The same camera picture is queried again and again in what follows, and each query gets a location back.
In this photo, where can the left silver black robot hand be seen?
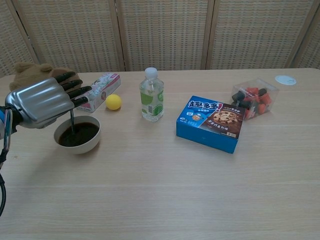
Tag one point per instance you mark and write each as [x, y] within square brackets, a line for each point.
[40, 102]

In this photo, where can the black spoon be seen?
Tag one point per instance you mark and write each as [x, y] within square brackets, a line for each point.
[72, 120]

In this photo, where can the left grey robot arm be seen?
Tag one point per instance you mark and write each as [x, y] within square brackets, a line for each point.
[2, 122]

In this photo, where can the black coffee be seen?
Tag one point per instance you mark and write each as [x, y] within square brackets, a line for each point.
[85, 133]

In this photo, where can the white bowl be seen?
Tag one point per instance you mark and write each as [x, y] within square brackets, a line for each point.
[82, 147]

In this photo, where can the brown capybara plush toy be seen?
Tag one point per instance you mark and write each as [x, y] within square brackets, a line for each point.
[27, 73]

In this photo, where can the pink floral carton box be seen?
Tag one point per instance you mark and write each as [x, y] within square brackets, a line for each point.
[105, 87]

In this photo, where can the yellow ball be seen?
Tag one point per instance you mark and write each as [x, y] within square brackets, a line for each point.
[113, 102]

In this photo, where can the clear bottle green label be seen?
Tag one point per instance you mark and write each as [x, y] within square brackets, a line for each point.
[151, 100]

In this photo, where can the woven bamboo folding screen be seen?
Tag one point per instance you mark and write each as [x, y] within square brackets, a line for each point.
[162, 32]

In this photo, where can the blue cookie box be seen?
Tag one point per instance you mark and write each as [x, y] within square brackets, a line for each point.
[207, 132]

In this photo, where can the clear box red black pieces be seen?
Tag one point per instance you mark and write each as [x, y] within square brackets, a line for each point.
[255, 100]

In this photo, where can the white round disc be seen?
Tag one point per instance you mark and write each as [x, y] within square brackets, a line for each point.
[285, 80]

